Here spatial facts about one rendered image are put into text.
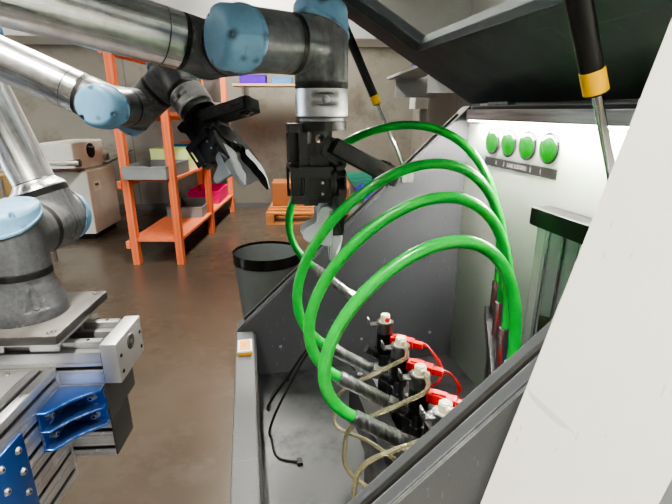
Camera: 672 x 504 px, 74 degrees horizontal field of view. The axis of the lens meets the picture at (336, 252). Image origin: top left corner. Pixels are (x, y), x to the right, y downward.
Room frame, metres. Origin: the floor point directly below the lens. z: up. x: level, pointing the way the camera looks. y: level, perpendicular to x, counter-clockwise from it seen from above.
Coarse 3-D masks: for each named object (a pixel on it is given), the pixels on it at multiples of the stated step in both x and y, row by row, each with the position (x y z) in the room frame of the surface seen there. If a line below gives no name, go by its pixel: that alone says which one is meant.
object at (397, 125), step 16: (368, 128) 0.77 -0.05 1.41; (384, 128) 0.76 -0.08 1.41; (400, 128) 0.75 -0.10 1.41; (416, 128) 0.75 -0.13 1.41; (432, 128) 0.74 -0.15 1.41; (464, 144) 0.73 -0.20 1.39; (480, 160) 0.72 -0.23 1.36; (496, 192) 0.72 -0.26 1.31; (288, 208) 0.79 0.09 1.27; (288, 224) 0.79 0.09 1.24; (288, 240) 0.80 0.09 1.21; (496, 272) 0.71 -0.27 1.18
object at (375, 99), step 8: (352, 40) 0.99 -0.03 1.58; (352, 48) 0.99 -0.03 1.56; (360, 56) 1.00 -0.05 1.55; (360, 64) 0.99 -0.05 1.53; (360, 72) 1.00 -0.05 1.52; (368, 72) 1.00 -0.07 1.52; (368, 80) 1.00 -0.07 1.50; (368, 88) 1.00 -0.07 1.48; (376, 96) 1.00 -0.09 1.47; (376, 104) 1.00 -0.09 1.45; (384, 120) 1.00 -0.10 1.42; (392, 136) 1.01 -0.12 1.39; (392, 144) 1.01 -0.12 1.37; (400, 160) 1.01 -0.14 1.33; (408, 176) 1.01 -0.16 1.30
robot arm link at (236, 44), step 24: (216, 24) 0.57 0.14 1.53; (240, 24) 0.56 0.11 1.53; (264, 24) 0.57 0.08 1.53; (288, 24) 0.60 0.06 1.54; (216, 48) 0.57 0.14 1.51; (240, 48) 0.56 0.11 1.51; (264, 48) 0.57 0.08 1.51; (288, 48) 0.60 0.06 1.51; (240, 72) 0.59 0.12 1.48; (264, 72) 0.61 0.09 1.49; (288, 72) 0.62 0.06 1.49
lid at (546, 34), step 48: (384, 0) 0.89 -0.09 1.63; (432, 0) 0.78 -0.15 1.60; (480, 0) 0.69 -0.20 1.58; (528, 0) 0.62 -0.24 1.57; (624, 0) 0.49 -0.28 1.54; (432, 48) 0.91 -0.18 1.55; (480, 48) 0.79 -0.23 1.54; (528, 48) 0.69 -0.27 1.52; (624, 48) 0.55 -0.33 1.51; (480, 96) 1.01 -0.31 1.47; (528, 96) 0.85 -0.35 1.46; (576, 96) 0.74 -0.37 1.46; (624, 96) 0.65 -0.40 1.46
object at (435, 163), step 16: (432, 160) 0.60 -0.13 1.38; (448, 160) 0.61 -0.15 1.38; (384, 176) 0.59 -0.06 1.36; (400, 176) 0.60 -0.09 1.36; (480, 176) 0.62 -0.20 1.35; (368, 192) 0.58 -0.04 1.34; (496, 208) 0.62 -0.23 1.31; (320, 240) 0.57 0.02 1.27; (304, 256) 0.57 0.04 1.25; (304, 272) 0.57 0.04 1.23; (496, 304) 0.63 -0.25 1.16; (496, 320) 0.63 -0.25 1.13; (320, 336) 0.58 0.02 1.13; (496, 336) 0.63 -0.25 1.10; (336, 352) 0.57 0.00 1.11; (368, 368) 0.58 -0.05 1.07
